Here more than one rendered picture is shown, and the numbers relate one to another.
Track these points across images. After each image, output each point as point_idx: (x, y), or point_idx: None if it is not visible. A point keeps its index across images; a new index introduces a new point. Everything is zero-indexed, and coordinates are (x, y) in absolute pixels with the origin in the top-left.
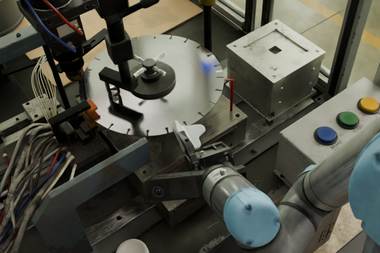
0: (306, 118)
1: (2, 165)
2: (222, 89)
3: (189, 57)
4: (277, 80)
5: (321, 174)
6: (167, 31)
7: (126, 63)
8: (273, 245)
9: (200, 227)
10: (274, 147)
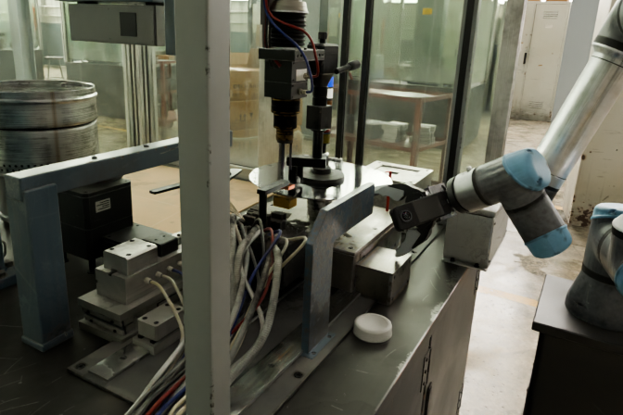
0: None
1: (175, 280)
2: (387, 176)
3: (339, 167)
4: (414, 182)
5: (546, 148)
6: None
7: (323, 134)
8: (547, 196)
9: (415, 301)
10: (426, 248)
